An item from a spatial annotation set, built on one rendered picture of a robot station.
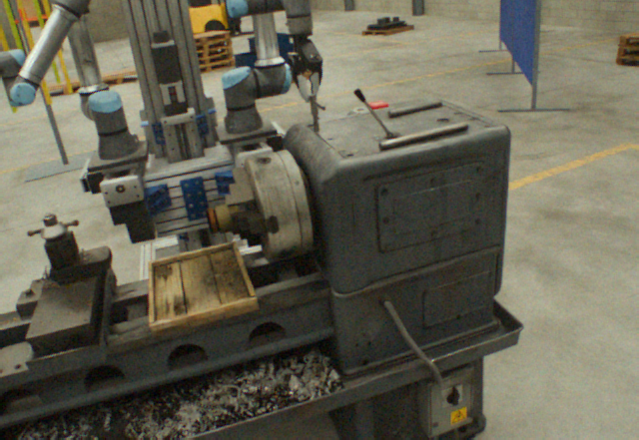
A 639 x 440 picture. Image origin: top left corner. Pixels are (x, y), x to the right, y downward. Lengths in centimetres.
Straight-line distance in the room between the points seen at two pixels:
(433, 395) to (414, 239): 59
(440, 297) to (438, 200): 34
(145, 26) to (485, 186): 137
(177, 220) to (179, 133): 35
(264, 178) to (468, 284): 74
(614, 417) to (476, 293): 94
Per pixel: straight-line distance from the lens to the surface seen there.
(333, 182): 128
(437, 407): 186
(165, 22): 208
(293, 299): 147
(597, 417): 238
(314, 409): 158
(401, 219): 141
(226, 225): 145
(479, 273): 167
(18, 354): 154
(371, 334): 159
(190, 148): 211
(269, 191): 135
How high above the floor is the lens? 172
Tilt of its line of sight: 25 degrees down
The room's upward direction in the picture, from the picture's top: 7 degrees counter-clockwise
